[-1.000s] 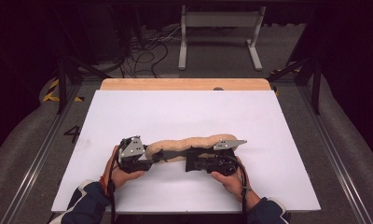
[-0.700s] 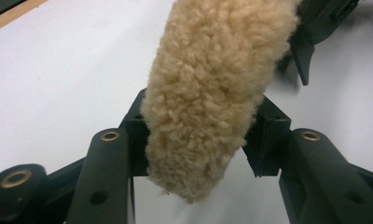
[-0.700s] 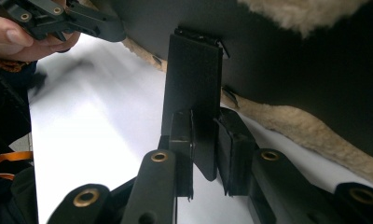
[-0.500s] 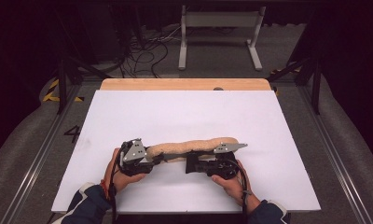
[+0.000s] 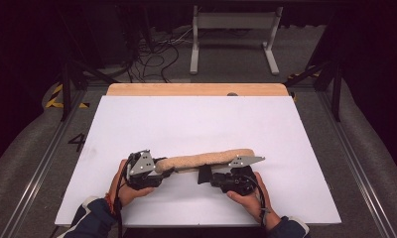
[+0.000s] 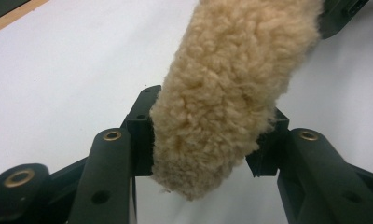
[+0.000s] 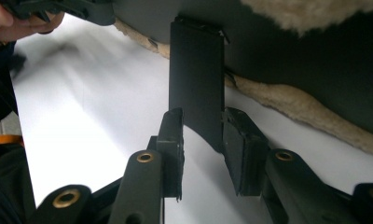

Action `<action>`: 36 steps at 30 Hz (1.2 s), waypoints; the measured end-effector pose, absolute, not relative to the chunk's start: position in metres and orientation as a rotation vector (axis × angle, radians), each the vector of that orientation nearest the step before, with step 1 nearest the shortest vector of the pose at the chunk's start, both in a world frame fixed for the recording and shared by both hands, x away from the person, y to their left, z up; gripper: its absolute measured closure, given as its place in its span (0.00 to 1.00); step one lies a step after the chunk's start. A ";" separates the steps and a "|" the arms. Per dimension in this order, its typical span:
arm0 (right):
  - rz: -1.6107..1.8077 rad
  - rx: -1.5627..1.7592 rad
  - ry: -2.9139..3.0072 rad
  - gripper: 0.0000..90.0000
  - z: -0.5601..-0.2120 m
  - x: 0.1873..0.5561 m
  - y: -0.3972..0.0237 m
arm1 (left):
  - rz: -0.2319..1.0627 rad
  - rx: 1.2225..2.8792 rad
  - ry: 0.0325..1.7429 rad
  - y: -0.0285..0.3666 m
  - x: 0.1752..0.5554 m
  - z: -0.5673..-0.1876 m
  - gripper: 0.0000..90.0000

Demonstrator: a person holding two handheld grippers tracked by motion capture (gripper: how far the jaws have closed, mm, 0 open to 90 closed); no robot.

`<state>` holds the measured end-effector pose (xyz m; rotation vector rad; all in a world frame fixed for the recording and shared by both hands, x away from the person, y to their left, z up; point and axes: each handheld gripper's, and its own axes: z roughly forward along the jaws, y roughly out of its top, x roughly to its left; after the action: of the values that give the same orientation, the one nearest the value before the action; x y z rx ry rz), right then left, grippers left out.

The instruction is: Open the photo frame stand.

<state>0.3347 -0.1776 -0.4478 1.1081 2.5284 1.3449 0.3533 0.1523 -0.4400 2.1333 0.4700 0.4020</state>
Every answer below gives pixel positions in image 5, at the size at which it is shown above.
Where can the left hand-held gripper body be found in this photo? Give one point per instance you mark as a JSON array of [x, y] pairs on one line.
[[142, 165]]

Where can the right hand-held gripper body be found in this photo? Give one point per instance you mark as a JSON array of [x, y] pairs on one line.
[[236, 181]]

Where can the tan fleece pad dark lining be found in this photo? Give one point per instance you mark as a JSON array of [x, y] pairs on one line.
[[199, 159]]

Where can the person's right hand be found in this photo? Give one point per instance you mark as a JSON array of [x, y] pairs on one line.
[[257, 203]]

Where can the person's left hand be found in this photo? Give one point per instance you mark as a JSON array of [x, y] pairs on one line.
[[120, 195]]

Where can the white board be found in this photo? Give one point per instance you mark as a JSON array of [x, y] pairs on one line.
[[199, 122]]

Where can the wooden table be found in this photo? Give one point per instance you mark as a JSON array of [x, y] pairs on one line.
[[173, 89]]

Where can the black metal stand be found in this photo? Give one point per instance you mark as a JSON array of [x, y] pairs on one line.
[[66, 89], [336, 92]]

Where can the white metal stand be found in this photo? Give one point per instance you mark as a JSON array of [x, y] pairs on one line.
[[234, 20]]

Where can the aluminium floor rail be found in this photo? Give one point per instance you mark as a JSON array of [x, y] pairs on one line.
[[358, 165], [37, 172]]

